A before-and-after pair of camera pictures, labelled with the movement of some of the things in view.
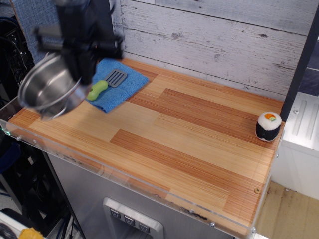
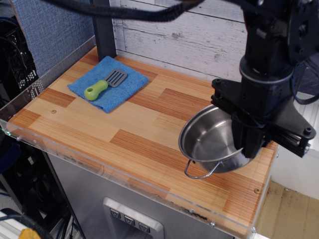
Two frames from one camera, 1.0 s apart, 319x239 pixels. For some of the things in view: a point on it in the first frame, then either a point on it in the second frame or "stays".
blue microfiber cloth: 111,97 stays
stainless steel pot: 49,88 -> 206,138
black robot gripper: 85,31 -> 266,102
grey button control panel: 123,222 stays
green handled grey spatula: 114,79 stays
